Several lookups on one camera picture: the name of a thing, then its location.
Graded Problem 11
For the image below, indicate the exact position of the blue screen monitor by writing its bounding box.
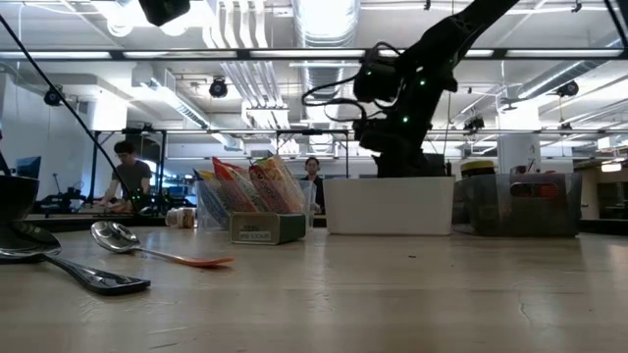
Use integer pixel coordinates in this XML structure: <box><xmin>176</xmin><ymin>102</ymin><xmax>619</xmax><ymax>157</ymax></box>
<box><xmin>14</xmin><ymin>155</ymin><xmax>43</xmax><ymax>180</ymax></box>

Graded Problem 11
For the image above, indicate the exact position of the green tin box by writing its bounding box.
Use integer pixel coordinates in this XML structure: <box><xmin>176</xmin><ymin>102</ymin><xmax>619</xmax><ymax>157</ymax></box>
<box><xmin>229</xmin><ymin>211</ymin><xmax>308</xmax><ymax>246</ymax></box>

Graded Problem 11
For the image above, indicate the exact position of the smoky grey plastic bin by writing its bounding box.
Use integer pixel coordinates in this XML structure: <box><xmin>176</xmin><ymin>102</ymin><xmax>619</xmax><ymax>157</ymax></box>
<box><xmin>453</xmin><ymin>172</ymin><xmax>584</xmax><ymax>238</ymax></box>

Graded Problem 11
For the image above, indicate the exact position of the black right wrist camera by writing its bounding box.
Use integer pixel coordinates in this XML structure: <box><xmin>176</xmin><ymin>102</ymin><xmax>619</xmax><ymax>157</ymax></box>
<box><xmin>352</xmin><ymin>61</ymin><xmax>401</xmax><ymax>104</ymax></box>

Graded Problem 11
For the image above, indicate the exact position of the red and black bowl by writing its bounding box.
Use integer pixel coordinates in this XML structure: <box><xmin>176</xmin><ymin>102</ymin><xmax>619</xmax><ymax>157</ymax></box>
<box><xmin>0</xmin><ymin>175</ymin><xmax>40</xmax><ymax>225</ymax></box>

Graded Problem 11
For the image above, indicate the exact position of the silver ventilation duct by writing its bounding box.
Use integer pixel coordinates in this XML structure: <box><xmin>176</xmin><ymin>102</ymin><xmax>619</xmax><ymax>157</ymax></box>
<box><xmin>292</xmin><ymin>0</ymin><xmax>363</xmax><ymax>99</ymax></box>

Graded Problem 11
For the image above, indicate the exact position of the orange-handled metal spoon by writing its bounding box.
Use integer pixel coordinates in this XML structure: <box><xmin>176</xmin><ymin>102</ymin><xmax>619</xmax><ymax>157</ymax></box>
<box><xmin>90</xmin><ymin>220</ymin><xmax>236</xmax><ymax>270</ymax></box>

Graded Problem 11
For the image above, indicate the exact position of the yellow-lidded jar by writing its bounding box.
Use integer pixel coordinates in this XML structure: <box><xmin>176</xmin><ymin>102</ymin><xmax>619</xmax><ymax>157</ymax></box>
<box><xmin>458</xmin><ymin>159</ymin><xmax>497</xmax><ymax>178</ymax></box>

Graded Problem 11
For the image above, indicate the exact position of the dark metal spoon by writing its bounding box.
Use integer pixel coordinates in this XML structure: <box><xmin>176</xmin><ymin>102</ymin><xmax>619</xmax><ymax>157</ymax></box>
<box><xmin>0</xmin><ymin>224</ymin><xmax>152</xmax><ymax>297</ymax></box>

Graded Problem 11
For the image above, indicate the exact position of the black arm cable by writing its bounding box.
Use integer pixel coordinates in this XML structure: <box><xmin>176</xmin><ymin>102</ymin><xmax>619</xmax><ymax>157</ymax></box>
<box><xmin>300</xmin><ymin>41</ymin><xmax>393</xmax><ymax>124</ymax></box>
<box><xmin>0</xmin><ymin>13</ymin><xmax>135</xmax><ymax>208</ymax></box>

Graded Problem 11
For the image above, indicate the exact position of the black framed light bar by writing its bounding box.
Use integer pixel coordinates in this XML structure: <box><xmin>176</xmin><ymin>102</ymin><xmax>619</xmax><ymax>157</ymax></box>
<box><xmin>0</xmin><ymin>47</ymin><xmax>628</xmax><ymax>62</ymax></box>

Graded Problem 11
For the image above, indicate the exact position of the white plastic bin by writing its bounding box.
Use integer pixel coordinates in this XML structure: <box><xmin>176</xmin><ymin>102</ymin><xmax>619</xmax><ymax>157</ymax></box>
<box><xmin>322</xmin><ymin>176</ymin><xmax>456</xmax><ymax>236</ymax></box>

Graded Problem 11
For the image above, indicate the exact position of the red beef ramen packet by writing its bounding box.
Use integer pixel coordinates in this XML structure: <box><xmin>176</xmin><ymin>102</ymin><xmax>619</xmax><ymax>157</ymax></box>
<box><xmin>211</xmin><ymin>156</ymin><xmax>259</xmax><ymax>216</ymax></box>

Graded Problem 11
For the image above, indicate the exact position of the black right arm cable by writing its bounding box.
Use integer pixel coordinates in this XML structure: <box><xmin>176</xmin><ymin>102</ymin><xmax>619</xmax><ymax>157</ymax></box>
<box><xmin>300</xmin><ymin>41</ymin><xmax>393</xmax><ymax>124</ymax></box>

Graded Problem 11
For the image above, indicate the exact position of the person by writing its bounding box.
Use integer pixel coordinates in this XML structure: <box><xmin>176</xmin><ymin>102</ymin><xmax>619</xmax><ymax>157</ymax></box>
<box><xmin>97</xmin><ymin>140</ymin><xmax>154</xmax><ymax>212</ymax></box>
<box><xmin>301</xmin><ymin>156</ymin><xmax>326</xmax><ymax>215</ymax></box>

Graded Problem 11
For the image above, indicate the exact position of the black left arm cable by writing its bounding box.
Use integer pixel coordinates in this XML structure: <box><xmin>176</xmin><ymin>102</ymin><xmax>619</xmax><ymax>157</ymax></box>
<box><xmin>0</xmin><ymin>13</ymin><xmax>135</xmax><ymax>208</ymax></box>

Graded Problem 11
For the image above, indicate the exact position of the black monitor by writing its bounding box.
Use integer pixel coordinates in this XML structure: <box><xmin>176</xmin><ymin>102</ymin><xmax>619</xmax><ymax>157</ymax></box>
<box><xmin>422</xmin><ymin>152</ymin><xmax>450</xmax><ymax>178</ymax></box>

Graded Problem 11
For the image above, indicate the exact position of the blue yellow ramen packet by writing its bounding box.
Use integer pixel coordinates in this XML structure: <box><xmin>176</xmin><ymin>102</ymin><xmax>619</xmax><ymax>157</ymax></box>
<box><xmin>193</xmin><ymin>169</ymin><xmax>230</xmax><ymax>227</ymax></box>

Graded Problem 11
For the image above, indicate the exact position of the black background table frame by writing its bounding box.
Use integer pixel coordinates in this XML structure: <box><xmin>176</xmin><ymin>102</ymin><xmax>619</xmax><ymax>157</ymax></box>
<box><xmin>85</xmin><ymin>126</ymin><xmax>352</xmax><ymax>207</ymax></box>

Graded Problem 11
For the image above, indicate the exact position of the clear plastic bin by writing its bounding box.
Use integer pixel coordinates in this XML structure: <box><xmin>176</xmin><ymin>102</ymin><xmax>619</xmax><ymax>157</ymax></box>
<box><xmin>194</xmin><ymin>178</ymin><xmax>318</xmax><ymax>231</ymax></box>

